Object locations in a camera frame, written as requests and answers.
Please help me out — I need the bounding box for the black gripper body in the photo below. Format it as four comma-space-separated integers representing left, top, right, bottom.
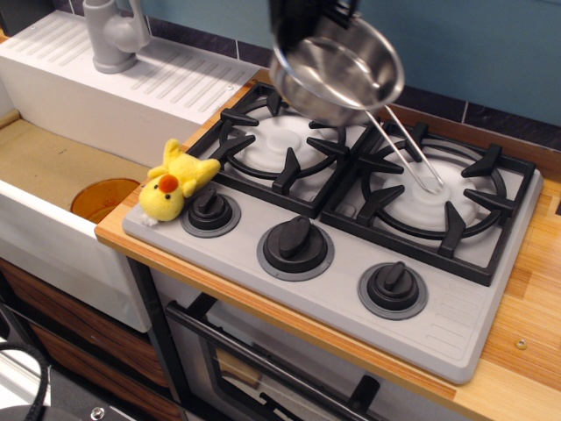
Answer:
309, 0, 359, 29

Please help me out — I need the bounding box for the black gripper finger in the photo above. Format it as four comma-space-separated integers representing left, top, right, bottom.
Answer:
268, 0, 298, 49
291, 0, 325, 44

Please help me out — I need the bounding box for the stainless steel pan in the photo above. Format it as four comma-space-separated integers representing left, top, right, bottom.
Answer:
267, 16, 444, 194

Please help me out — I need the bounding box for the black left stove knob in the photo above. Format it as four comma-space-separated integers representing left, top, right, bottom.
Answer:
180, 188, 241, 239

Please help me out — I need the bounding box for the black stove knob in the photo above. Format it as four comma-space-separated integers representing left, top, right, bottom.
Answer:
358, 261, 429, 321
180, 188, 241, 239
257, 215, 335, 282

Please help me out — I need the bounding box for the black middle stove knob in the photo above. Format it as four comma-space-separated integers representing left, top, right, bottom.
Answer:
257, 215, 335, 282

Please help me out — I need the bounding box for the grey toy stove top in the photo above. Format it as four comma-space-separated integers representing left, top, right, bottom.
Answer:
123, 82, 543, 384

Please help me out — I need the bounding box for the black right stove knob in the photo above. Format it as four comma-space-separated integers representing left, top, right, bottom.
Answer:
358, 261, 429, 321

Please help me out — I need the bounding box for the black left burner grate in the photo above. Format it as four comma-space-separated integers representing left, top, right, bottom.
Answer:
188, 82, 374, 218

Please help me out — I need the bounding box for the black burner grate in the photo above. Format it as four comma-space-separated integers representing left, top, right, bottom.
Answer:
321, 123, 543, 286
188, 82, 374, 218

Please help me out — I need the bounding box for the grey toy faucet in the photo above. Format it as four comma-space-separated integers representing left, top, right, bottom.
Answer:
82, 0, 151, 75

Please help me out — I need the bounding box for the black right burner grate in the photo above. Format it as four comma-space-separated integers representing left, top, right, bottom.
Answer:
321, 123, 543, 286

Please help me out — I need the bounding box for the yellow stuffed duck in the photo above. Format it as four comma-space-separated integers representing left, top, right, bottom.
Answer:
138, 139, 221, 226

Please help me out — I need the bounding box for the white toy sink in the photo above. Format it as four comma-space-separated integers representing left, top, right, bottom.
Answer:
1, 11, 257, 332

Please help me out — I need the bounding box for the orange plastic plate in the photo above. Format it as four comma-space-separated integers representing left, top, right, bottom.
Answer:
70, 178, 139, 224

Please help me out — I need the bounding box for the toy oven door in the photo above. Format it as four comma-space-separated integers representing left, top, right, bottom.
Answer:
164, 292, 395, 421

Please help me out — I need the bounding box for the wooden drawer cabinet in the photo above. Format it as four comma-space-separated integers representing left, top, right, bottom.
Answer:
1, 260, 185, 420

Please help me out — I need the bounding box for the black braided cable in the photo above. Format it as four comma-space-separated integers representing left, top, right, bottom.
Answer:
0, 341, 50, 421

